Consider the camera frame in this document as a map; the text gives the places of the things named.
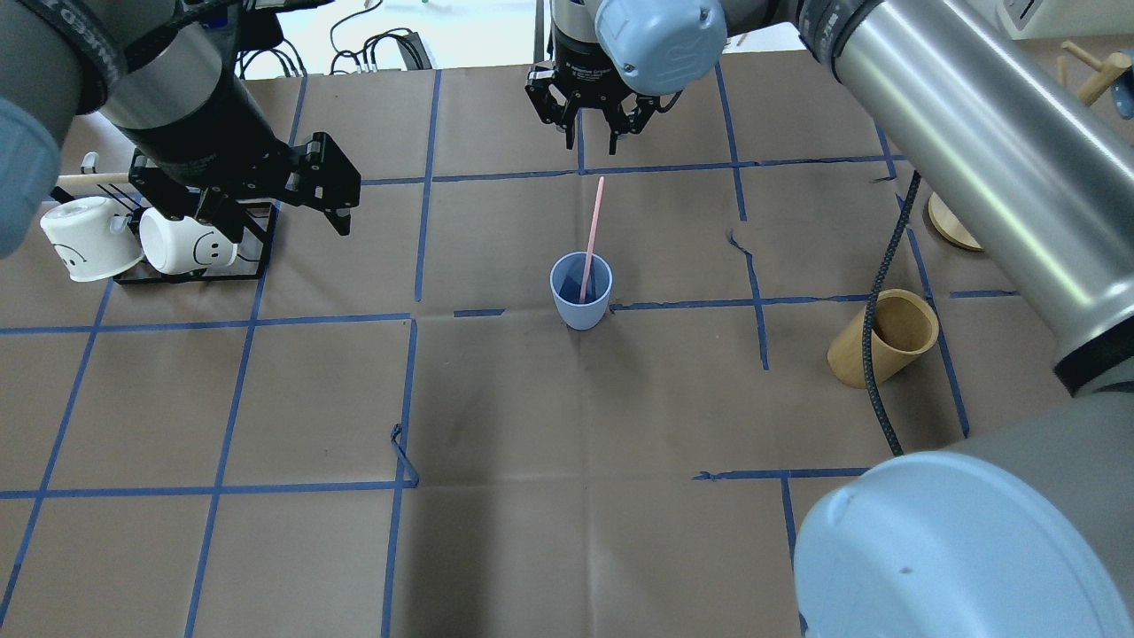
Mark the pink chopstick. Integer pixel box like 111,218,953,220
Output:
579,176,606,306

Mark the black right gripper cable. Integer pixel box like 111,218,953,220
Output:
861,170,922,457

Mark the round wooden stand base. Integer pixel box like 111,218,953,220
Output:
926,192,984,252

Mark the black wire mug rack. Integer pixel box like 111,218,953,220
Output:
81,152,277,286

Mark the bamboo cylinder holder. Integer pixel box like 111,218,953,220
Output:
827,288,939,389

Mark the white smiley mug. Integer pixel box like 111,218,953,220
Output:
138,207,237,275

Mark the light blue plastic cup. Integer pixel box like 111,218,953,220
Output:
549,250,613,331

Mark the brown paper table cover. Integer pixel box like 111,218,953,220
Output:
0,44,1134,638

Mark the wooden rack handle rod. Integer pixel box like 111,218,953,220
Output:
56,173,130,189

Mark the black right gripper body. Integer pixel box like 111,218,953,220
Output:
524,26,683,134

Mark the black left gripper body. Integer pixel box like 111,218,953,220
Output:
128,84,294,218

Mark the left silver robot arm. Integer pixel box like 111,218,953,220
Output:
1,1,361,255

